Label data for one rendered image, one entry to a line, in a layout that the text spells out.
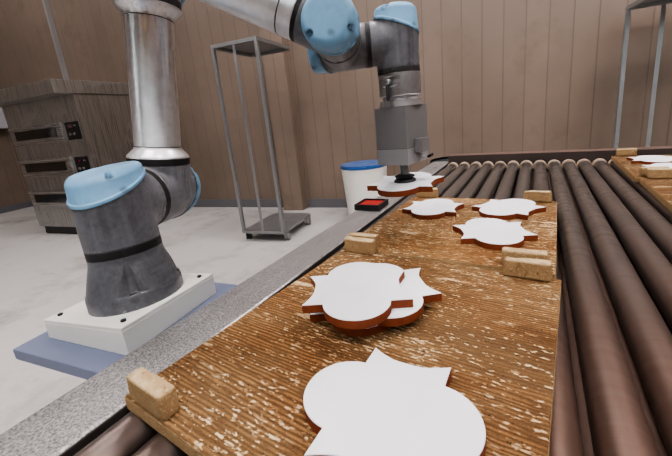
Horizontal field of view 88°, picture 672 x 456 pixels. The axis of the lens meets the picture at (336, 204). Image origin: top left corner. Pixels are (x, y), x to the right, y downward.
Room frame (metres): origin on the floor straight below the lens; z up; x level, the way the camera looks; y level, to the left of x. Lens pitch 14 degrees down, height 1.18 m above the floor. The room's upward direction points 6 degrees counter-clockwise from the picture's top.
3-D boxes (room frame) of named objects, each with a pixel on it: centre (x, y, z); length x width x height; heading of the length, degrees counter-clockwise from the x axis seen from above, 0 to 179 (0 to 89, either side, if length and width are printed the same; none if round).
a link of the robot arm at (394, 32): (0.66, -0.13, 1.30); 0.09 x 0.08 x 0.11; 83
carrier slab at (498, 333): (0.36, -0.03, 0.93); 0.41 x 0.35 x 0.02; 145
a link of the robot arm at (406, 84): (0.66, -0.14, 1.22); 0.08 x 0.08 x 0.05
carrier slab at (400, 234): (0.71, -0.26, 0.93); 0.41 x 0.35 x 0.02; 147
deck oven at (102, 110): (4.84, 3.40, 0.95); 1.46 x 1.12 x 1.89; 68
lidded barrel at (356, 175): (3.90, -0.36, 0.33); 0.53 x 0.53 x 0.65
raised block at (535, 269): (0.44, -0.26, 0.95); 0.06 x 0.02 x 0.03; 55
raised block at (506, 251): (0.47, -0.27, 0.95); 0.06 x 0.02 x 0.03; 57
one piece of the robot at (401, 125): (0.65, -0.14, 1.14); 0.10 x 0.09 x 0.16; 50
